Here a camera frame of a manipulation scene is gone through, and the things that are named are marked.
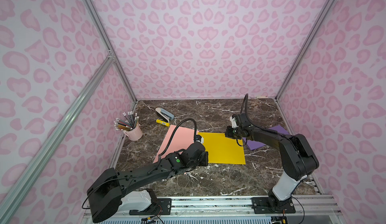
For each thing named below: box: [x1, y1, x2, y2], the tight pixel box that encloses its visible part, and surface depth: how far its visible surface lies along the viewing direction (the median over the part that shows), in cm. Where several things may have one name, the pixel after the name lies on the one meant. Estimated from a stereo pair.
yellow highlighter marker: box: [155, 119, 171, 128], surface depth 106 cm
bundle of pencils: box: [113, 110, 140, 132], surface depth 92 cm
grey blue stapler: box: [154, 106, 175, 124], surface depth 109 cm
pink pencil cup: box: [123, 123, 143, 142], surface depth 93 cm
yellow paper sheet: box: [198, 132, 246, 165], surface depth 93 cm
